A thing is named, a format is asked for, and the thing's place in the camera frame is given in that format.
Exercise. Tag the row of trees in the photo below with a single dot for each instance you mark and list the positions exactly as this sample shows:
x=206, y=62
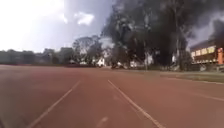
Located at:
x=150, y=33

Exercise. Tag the long multi-storey building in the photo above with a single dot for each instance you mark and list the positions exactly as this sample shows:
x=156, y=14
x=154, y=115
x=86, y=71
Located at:
x=205, y=51

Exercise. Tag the grass strip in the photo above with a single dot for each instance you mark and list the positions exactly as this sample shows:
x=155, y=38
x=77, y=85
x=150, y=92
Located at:
x=200, y=76

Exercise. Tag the red running track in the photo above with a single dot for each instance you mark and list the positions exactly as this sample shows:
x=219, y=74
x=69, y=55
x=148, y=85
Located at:
x=93, y=96

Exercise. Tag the small white building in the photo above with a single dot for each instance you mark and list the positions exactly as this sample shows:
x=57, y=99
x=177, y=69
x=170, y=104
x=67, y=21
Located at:
x=100, y=62

